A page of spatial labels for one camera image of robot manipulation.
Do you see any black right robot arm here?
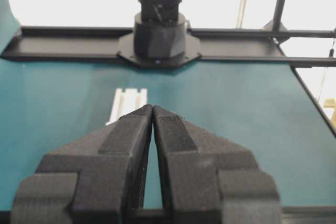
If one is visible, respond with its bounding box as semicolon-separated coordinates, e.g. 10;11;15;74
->
118;0;201;69

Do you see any aluminium extrusion rail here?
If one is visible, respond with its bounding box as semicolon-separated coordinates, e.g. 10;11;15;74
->
106;88;148;125

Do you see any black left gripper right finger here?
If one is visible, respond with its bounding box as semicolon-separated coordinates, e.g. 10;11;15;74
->
153;106;281;223

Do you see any black table frame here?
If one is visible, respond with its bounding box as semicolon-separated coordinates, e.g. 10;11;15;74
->
0;0;336;141

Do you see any teal backdrop cloth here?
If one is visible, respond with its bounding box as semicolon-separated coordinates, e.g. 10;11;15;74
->
0;0;20;54

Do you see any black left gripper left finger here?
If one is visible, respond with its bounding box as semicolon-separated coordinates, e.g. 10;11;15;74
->
10;105;153;223

